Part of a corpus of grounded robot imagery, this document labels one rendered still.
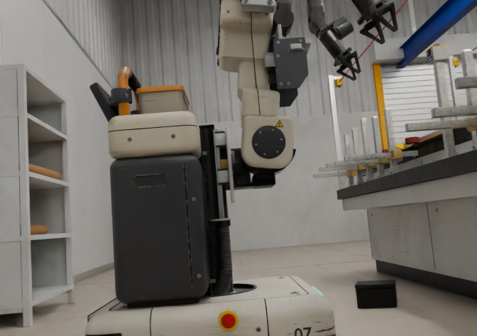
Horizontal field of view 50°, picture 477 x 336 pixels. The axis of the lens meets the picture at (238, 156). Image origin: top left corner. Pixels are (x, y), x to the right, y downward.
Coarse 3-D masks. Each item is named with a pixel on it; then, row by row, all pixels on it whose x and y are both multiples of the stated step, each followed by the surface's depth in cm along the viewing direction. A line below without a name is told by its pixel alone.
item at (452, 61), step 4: (448, 56) 453; (452, 56) 452; (448, 60) 453; (452, 60) 451; (456, 60) 448; (448, 64) 454; (452, 64) 451; (456, 64) 449; (452, 68) 450; (452, 72) 450; (452, 76) 449; (452, 80) 449; (452, 84) 448; (452, 88) 449; (452, 92) 450; (456, 92) 447; (452, 96) 450; (456, 96) 447; (456, 100) 446; (456, 104) 446; (456, 116) 445; (460, 116) 445
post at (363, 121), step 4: (364, 120) 357; (364, 124) 357; (364, 128) 356; (364, 132) 356; (364, 136) 355; (364, 140) 355; (368, 140) 355; (364, 144) 355; (368, 144) 355; (364, 148) 356; (368, 148) 354; (364, 152) 356; (368, 152) 354; (368, 168) 353; (368, 172) 352; (372, 172) 352; (368, 176) 352; (372, 176) 352
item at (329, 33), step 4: (332, 28) 195; (324, 32) 196; (328, 32) 193; (332, 32) 194; (336, 32) 194; (320, 36) 196; (324, 36) 193; (328, 36) 193; (332, 36) 193; (336, 36) 196; (320, 40) 195; (324, 40) 193; (328, 40) 193; (332, 40) 192; (324, 44) 194; (328, 44) 193
